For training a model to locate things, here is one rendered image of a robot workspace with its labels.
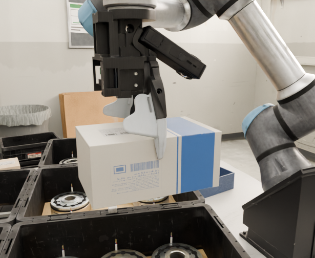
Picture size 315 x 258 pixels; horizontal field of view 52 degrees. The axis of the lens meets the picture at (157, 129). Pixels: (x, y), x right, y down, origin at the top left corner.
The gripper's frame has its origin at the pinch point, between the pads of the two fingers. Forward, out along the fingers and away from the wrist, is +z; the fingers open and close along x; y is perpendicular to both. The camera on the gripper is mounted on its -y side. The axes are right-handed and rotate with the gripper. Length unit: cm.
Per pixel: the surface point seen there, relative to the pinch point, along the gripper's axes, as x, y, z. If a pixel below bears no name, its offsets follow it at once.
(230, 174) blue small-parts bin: -54, -56, 34
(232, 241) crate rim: 4.9, -13.9, 18.0
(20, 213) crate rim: -19.8, 20.3, 17.8
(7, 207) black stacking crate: -45, 25, 28
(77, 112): -298, -32, 52
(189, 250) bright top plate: -4.9, -10.8, 25.2
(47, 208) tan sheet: -40, 14, 28
